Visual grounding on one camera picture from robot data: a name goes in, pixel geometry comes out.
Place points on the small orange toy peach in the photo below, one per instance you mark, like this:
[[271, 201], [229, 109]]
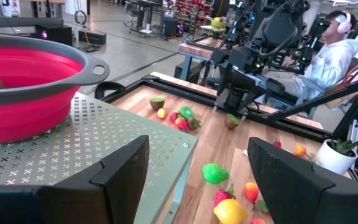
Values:
[[251, 191], [256, 221], [300, 150]]

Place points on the green toy pear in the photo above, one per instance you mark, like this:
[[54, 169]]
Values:
[[214, 173]]

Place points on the person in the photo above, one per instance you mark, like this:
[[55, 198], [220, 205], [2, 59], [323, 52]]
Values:
[[328, 65]]

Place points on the green toy kiwi slice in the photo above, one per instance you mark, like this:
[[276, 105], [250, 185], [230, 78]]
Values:
[[186, 112]]

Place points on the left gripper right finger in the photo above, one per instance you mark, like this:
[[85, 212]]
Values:
[[291, 193]]

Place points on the black aluminium table frame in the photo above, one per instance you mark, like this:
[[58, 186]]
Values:
[[182, 88]]

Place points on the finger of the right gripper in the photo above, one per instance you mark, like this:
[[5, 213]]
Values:
[[246, 109], [220, 100]]

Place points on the pale green perforated metal shelf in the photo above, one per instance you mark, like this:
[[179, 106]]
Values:
[[89, 133]]

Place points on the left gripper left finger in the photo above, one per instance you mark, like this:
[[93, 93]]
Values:
[[120, 186]]

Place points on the white pot with succulent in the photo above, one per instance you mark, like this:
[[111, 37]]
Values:
[[332, 160]]

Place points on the small pale toy peach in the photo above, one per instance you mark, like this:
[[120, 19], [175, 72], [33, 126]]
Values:
[[162, 113]]

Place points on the wooden table blue legs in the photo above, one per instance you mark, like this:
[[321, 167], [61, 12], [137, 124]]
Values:
[[194, 49]]

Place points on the tiny red toy strawberry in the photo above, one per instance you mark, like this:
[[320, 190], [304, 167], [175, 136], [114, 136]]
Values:
[[277, 143]]

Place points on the small red toy fruit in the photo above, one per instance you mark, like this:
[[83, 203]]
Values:
[[174, 117]]

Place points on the red-yellow toy peach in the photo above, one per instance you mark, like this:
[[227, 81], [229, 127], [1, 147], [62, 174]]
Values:
[[181, 124]]

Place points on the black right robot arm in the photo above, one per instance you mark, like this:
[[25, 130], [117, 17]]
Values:
[[278, 28]]

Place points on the shelf with red bins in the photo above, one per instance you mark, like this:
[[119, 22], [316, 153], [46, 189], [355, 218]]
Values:
[[194, 14]]

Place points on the red collapsible bowl grey rim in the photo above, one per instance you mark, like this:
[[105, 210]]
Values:
[[26, 109]]

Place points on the yellow toy lemon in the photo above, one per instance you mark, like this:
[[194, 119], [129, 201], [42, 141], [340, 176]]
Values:
[[230, 213]]

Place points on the office chair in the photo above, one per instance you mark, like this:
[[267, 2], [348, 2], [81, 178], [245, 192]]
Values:
[[353, 74]]

